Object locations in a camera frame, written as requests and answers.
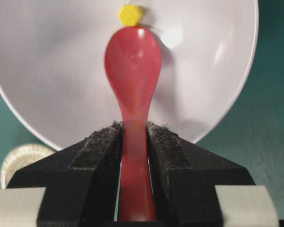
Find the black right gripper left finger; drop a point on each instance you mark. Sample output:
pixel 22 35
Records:
pixel 74 187

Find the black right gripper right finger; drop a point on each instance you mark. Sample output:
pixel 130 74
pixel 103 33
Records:
pixel 194 187

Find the red plastic spoon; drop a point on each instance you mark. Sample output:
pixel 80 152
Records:
pixel 132 64

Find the small white ridged cup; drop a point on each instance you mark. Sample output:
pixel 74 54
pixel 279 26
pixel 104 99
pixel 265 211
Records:
pixel 20 157

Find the yellow hexagonal prism block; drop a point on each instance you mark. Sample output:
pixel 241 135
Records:
pixel 130 14

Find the white plastic bowl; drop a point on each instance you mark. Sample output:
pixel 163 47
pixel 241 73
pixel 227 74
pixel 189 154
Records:
pixel 52 73

